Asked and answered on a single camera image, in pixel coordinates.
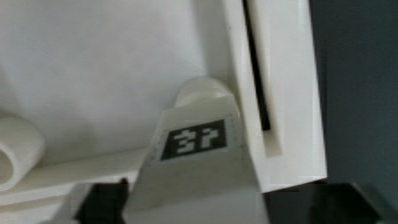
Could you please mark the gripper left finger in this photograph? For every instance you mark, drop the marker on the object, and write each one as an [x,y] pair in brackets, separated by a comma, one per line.
[102,207]

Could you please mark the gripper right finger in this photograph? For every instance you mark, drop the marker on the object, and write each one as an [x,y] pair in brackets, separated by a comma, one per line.
[320,203]

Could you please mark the white square table top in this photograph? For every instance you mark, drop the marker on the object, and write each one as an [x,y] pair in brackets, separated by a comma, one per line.
[98,56]

